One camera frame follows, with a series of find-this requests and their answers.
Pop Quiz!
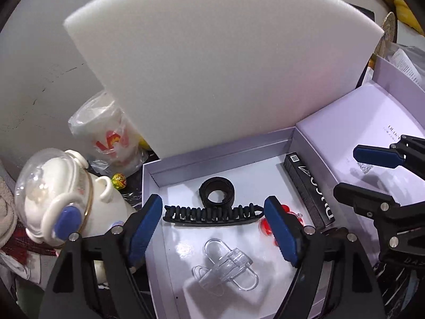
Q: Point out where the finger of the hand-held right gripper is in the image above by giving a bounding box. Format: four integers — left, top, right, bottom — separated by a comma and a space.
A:
333, 183, 425, 266
353, 135, 425, 171

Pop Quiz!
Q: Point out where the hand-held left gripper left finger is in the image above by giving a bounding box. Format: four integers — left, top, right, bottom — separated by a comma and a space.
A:
38, 194, 163, 319

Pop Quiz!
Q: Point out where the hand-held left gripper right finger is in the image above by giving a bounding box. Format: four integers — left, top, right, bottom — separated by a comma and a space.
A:
264, 195, 387, 319

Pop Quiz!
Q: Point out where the red beaded hair tie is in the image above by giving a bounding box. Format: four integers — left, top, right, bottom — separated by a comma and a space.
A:
259, 206, 304, 246

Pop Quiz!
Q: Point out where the lavender cardboard box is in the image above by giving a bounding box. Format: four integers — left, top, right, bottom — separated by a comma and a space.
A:
141, 55, 425, 319

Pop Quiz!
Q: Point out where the clear plastic hair clip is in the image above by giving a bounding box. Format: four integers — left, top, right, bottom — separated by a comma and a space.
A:
192, 247, 253, 288
202, 237, 260, 292

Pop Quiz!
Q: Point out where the long black rectangular box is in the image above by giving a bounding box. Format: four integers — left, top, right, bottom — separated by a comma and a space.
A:
283, 153, 336, 230

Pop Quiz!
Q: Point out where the black hair claw clip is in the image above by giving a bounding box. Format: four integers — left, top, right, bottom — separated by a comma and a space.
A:
162, 203, 266, 227

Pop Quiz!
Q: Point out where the black band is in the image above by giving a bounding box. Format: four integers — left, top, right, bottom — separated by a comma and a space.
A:
199, 176, 236, 208

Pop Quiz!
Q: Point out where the white astronaut-shaped bottle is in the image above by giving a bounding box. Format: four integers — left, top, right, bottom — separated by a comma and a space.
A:
14, 148, 137, 289

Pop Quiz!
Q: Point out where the white folded paper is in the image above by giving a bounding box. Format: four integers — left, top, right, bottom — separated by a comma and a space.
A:
387, 48, 425, 89

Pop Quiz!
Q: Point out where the plastic cup in clear bag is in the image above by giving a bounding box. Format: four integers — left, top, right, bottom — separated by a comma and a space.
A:
68, 90, 150, 177

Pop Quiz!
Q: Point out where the red plaid cloth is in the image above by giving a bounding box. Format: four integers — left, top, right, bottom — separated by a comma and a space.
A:
3, 226, 58, 266

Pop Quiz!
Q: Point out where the round woven mat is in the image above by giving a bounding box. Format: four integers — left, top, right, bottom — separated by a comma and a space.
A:
373, 11, 398, 57

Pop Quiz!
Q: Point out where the beige blanket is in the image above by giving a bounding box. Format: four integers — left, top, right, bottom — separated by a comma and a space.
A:
0, 159, 19, 246

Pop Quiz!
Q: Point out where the yellow cloth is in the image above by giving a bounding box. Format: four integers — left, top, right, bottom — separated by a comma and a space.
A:
393, 0, 425, 35

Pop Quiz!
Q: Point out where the white foam sheet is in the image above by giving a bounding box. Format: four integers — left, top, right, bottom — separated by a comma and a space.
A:
63, 0, 385, 160

